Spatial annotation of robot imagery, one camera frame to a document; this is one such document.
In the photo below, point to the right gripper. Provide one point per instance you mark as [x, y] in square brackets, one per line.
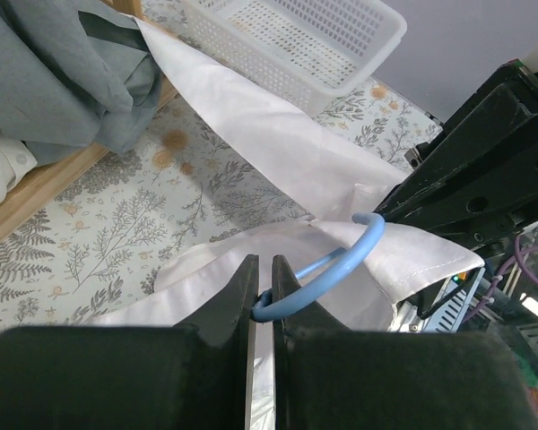
[476, 182]

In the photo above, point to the grey shirt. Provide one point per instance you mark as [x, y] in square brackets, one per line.
[73, 73]

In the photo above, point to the white plastic basket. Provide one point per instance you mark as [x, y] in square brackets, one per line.
[306, 52]

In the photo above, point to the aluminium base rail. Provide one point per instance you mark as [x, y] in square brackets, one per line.
[514, 303]

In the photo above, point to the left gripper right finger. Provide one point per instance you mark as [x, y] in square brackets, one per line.
[328, 376]

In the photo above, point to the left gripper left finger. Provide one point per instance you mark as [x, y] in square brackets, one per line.
[192, 375]

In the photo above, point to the blue wire hanger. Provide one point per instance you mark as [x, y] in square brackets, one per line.
[344, 262]

